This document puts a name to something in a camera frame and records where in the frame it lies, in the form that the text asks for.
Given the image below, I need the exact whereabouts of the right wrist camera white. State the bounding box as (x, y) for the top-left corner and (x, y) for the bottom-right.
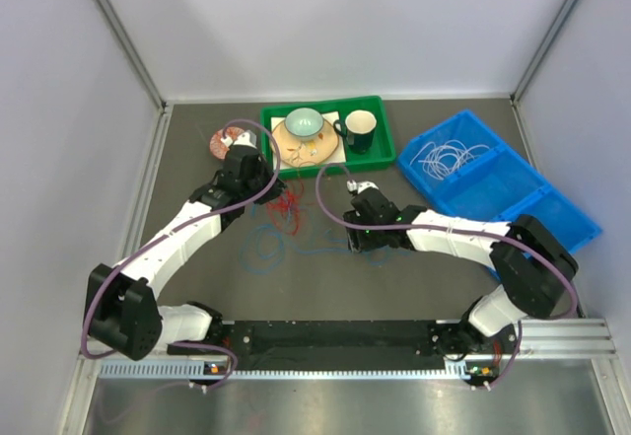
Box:
(346, 180), (379, 196)

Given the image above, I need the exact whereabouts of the grey slotted cable duct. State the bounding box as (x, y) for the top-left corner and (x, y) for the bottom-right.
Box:
(99, 360), (470, 381)

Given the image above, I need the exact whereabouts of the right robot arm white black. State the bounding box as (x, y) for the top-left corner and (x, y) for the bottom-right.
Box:
(343, 181), (578, 354)

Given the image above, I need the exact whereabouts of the red cable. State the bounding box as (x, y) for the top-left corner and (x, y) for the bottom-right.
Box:
(265, 178), (307, 237)

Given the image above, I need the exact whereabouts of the blue plastic divided bin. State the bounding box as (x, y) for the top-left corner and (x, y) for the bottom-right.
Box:
(396, 110), (602, 254)

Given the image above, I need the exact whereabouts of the white cable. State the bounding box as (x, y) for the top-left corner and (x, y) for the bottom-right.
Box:
(411, 139), (497, 182)

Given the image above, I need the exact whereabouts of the red patterned small bowl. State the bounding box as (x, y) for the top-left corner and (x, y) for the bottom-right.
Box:
(209, 126), (245, 161)

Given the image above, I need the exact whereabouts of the green plastic tray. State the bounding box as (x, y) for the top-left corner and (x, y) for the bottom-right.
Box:
(259, 96), (396, 180)

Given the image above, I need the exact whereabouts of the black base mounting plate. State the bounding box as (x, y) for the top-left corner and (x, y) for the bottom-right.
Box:
(167, 319), (519, 372)

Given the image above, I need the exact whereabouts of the peach ceramic plate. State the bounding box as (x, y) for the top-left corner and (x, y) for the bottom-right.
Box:
(272, 120), (340, 168)

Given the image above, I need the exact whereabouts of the dark green mug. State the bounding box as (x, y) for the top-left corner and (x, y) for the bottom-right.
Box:
(333, 109), (377, 154)

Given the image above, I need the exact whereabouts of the light blue ceramic bowl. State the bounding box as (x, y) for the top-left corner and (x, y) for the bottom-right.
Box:
(284, 108), (324, 140)

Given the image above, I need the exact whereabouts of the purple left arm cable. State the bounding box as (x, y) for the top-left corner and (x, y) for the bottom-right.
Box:
(79, 118), (283, 392)

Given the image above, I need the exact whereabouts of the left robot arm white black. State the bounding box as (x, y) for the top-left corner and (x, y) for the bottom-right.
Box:
(84, 145), (285, 361)

